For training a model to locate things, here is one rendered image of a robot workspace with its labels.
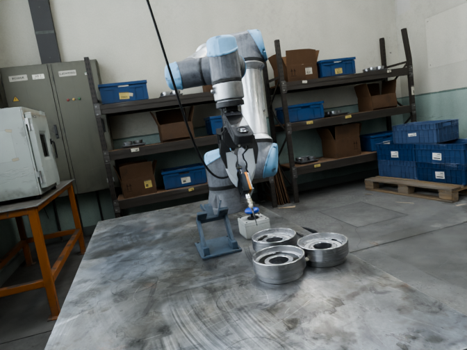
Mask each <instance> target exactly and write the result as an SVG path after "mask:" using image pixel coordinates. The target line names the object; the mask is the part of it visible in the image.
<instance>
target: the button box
mask: <svg viewBox="0 0 467 350"><path fill-rule="evenodd" d="M255 217H256V222H257V225H256V222H255V219H254V218H253V217H251V216H246V217H240V218H238V225H239V231H240V234H241V235H242V236H243V237H244V238H246V239H247V240H249V239H252V236H253V234H255V233H257V232H259V231H262V230H265V229H269V228H270V220H269V218H268V217H266V216H265V215H262V214H261V213H259V214H255Z"/></svg>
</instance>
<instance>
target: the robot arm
mask: <svg viewBox="0 0 467 350"><path fill-rule="evenodd" d="M267 60H268V56H267V53H266V50H265V45H264V41H263V37H262V34H261V32H260V30H258V29H253V30H246V31H241V32H237V33H231V34H227V35H218V36H215V37H211V38H210V39H208V40H207V42H205V43H203V44H202V45H200V46H199V47H198V48H197V50H196V52H195V53H194V54H192V55H190V56H188V57H187V58H186V59H184V60H182V61H179V62H173V63H170V64H169V65H170V69H171V72H172V75H173V78H174V82H175V85H176V87H177V89H178V90H183V89H187V88H194V87H199V86H203V85H211V84H212V86H213V90H211V94H214V99H215V102H217V103H216V109H220V110H221V115H222V124H223V126H222V128H217V129H216V133H217V138H218V146H219V149H215V150H212V151H209V152H207V153H206V154H205V155H204V161H205V163H206V165H207V167H208V168H209V169H210V170H211V171H212V172H213V173H214V174H215V175H217V176H221V177H223V176H228V175H229V178H225V179H220V178H216V177H214V176H213V175H211V174H210V173H209V172H208V170H207V169H206V175H207V180H208V188H209V196H208V203H211V205H212V207H213V212H214V215H217V214H218V208H219V204H220V200H222V202H221V206H220V207H221V208H223V207H227V206H228V208H229V210H228V213H227V214H228V215H230V214H234V213H239V212H241V211H244V210H245V209H247V208H248V203H247V200H246V198H245V197H243V198H240V192H239V189H238V183H239V180H238V175H239V171H238V170H237V169H236V168H237V165H240V166H243V170H242V172H243V173H244V172H248V174H249V178H250V181H251V182H252V180H253V179H255V178H266V177H271V176H274V175H275V174H276V173H277V169H278V146H277V144H275V143H273V139H272V138H271V137H270V136H269V135H268V128H267V122H266V114H265V103H264V96H263V84H262V77H261V70H262V69H263V68H264V67H265V64H264V62H266V61H267ZM165 80H166V83H167V85H168V87H169V88H170V89H171V90H174V87H173V84H172V80H171V78H170V74H169V71H168V68H167V65H166V66H165ZM238 106H241V110H242V112H241V111H238ZM236 147H241V148H239V149H236Z"/></svg>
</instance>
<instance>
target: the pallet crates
mask: <svg viewBox="0 0 467 350"><path fill-rule="evenodd" d="M403 125H404V126H403ZM392 129H393V130H392V132H393V140H391V141H388V142H390V144H384V143H387V142H382V143H378V144H376V146H377V148H376V149H377V160H378V168H379V176H376V177H371V178H367V179H365V181H364V182H365V187H366V190H370V191H376V192H384V193H389V194H398V195H402V196H408V197H416V198H421V199H429V200H434V201H443V202H448V203H454V202H458V201H459V200H458V199H459V194H462V195H467V138H460V139H458V138H459V119H444V120H434V121H424V122H410V123H406V124H399V125H395V126H392ZM379 183H384V185H392V186H397V187H398V190H389V189H384V188H379ZM414 189H419V190H429V191H435V192H439V196H433V195H428V194H418V193H414Z"/></svg>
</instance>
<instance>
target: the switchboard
mask: <svg viewBox="0 0 467 350"><path fill-rule="evenodd" d="M28 4H29V8H30V11H31V17H32V21H33V27H34V32H35V36H36V40H37V44H38V50H39V54H40V60H41V64H40V65H25V66H17V67H3V68H0V75H1V80H2V82H1V83H2V86H3V89H4V92H5V96H6V101H7V105H8V108H14V107H25V108H30V109H32V110H37V111H42V112H44V113H45V116H46V118H47V123H48V127H49V132H50V136H51V139H52V140H53V141H54V142H55V144H56V150H57V154H58V157H55V159H56V165H57V168H58V175H59V178H60V181H66V180H71V179H74V180H73V181H72V186H73V189H74V196H75V199H76V205H77V209H78V212H79V219H80V222H81V228H82V231H83V237H86V235H85V233H84V229H83V223H82V219H81V214H80V210H79V204H78V200H77V195H78V194H85V193H89V192H96V195H97V202H98V205H99V211H100V215H101V220H102V221H104V217H103V213H102V209H101V204H100V200H99V193H98V191H101V190H108V189H110V188H109V184H108V178H107V174H106V168H105V163H104V157H103V153H102V149H101V142H100V139H99V132H98V128H97V122H96V118H95V112H94V108H93V104H92V97H91V93H90V86H89V82H88V76H87V72H86V68H85V62H84V60H77V61H70V62H62V61H61V58H60V52H59V48H58V42H57V38H56V32H55V28H54V22H53V18H52V14H51V8H50V3H49V0H28ZM90 65H91V70H92V76H93V80H94V84H95V90H96V94H97V99H98V101H99V105H103V104H102V100H101V94H100V91H99V88H98V85H101V84H102V82H101V75H100V71H99V64H98V62H97V59H92V60H90ZM101 122H102V126H103V130H104V136H105V141H106V147H107V150H108V151H112V150H115V147H114V144H113V136H112V133H111V129H110V122H109V118H108V114H105V115H101ZM113 165H114V167H115V169H116V171H117V173H118V175H119V176H120V173H119V169H118V166H117V160H111V161H110V168H111V172H112V176H113V182H114V186H115V188H120V187H121V185H120V180H119V178H118V176H117V174H116V172H115V169H114V167H113Z"/></svg>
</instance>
